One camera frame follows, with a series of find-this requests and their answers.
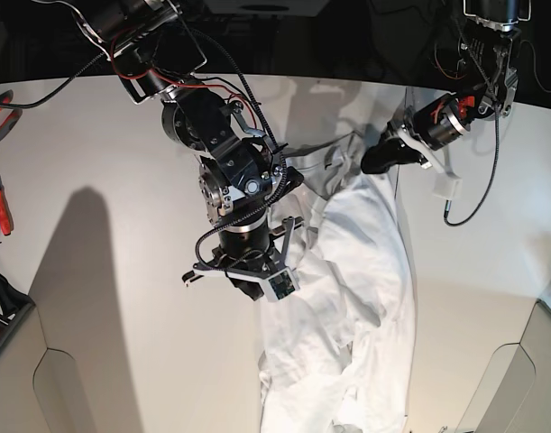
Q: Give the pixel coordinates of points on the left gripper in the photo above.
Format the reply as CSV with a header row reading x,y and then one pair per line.
x,y
402,145

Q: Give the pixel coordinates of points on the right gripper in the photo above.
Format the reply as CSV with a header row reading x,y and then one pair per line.
x,y
248,255

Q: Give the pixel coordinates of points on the white t-shirt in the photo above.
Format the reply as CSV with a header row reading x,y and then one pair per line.
x,y
337,353

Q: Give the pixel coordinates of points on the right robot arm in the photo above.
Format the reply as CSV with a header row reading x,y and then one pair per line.
x,y
242,169

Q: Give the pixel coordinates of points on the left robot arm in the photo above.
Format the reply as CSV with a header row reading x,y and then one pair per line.
x,y
489,41

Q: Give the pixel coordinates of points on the red grey pliers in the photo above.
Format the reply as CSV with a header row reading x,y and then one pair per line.
x,y
8,119

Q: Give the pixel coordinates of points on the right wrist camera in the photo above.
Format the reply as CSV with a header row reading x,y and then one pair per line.
x,y
280,285

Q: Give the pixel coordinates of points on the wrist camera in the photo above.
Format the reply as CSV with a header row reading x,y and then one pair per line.
x,y
447,188
280,285

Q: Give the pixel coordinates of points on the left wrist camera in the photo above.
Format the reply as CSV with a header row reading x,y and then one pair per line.
x,y
447,188

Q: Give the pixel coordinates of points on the red handled screwdriver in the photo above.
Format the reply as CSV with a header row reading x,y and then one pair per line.
x,y
6,222

